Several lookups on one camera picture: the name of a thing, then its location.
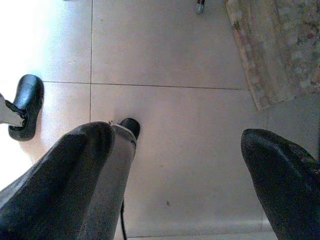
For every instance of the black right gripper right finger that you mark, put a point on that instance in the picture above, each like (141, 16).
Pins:
(287, 185)

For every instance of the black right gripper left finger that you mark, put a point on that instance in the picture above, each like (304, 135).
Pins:
(50, 180)

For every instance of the silver right robot leg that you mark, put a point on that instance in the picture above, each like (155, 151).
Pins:
(115, 175)

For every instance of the silver robot leg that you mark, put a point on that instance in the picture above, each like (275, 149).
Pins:
(115, 175)
(7, 115)

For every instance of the silver left robot leg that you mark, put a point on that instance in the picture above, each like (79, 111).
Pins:
(7, 115)

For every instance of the black left robot foot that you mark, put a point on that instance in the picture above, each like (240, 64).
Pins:
(27, 95)

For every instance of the black robot foot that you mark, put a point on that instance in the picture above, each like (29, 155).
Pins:
(131, 126)
(27, 95)

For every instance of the black right robot foot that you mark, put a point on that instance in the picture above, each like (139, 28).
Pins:
(131, 126)

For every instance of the beige patterned rug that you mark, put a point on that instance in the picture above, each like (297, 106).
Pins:
(280, 50)

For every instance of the small silver object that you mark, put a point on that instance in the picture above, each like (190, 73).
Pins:
(200, 7)

